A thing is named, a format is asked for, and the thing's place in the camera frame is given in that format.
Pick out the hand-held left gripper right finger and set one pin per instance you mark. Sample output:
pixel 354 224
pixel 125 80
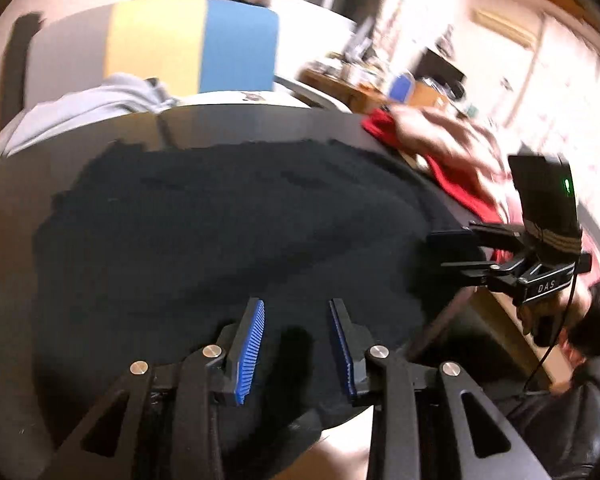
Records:
pixel 341 350

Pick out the black sweater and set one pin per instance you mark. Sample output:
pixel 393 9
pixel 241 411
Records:
pixel 230 235

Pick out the wall air conditioner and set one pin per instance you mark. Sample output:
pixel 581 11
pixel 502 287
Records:
pixel 505 27

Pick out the person's right hand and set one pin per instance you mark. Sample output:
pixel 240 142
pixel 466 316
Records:
pixel 525 317

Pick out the grey yellow blue armchair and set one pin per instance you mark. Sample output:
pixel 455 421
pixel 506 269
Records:
pixel 180 45

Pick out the white printed pillow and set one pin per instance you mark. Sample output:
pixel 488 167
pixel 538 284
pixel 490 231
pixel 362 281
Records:
pixel 245 99

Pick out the light grey hoodie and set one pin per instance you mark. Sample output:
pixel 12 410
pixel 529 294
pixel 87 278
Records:
pixel 80 110

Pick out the black monitor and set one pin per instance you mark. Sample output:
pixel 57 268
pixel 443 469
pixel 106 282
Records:
pixel 440 67

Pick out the person's dark clothing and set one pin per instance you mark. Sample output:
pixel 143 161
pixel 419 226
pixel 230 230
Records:
pixel 580 420

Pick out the red sweater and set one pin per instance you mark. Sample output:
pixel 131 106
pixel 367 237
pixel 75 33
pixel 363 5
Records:
pixel 380 127

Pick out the brown pink sweater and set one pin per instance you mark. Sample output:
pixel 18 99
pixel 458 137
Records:
pixel 440 130

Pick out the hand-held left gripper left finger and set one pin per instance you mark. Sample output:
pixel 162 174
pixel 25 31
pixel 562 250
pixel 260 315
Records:
pixel 250 355

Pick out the wooden desk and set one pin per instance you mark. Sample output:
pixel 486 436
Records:
pixel 340 82

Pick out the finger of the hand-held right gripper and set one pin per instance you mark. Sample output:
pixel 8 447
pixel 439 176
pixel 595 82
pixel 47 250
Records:
pixel 495 272
pixel 450 242

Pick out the small blue chair back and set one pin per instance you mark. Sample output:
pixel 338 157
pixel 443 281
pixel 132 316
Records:
pixel 401 87

